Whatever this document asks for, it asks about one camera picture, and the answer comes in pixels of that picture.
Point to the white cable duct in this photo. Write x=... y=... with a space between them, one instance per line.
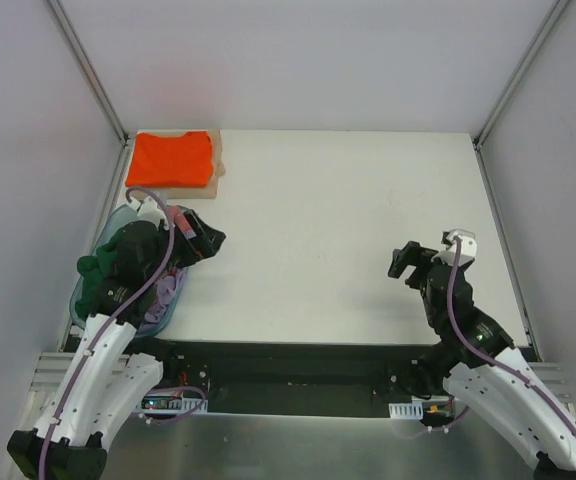
x=406 y=411
x=161 y=406

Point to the left white cable duct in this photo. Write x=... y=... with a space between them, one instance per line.
x=161 y=406

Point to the pink red t shirt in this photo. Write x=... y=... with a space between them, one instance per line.
x=184 y=226

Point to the dark green t shirt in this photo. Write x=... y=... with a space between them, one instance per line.
x=94 y=269

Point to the folded orange t shirt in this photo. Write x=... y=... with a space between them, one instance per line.
x=184 y=161

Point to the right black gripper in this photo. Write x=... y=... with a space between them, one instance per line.
x=419 y=267

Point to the aluminium corner post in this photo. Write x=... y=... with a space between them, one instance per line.
x=533 y=50
x=86 y=68

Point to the right aluminium corner post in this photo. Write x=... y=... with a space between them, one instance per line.
x=533 y=50

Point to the folded beige t shirt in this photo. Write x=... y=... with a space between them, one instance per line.
x=208 y=192

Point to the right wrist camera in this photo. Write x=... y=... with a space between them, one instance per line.
x=460 y=247

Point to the right white cable duct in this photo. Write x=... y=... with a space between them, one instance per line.
x=406 y=411

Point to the left aluminium corner post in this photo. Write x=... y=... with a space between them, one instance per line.
x=86 y=68

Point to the lilac purple t shirt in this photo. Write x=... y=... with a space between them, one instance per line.
x=168 y=287

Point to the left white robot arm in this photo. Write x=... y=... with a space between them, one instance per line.
x=71 y=439

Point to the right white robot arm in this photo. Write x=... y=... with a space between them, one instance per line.
x=477 y=362

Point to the translucent blue plastic basket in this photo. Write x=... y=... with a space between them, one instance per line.
x=140 y=263

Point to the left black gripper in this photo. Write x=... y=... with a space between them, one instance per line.
x=194 y=240

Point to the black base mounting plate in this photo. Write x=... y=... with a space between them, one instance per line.
x=316 y=380

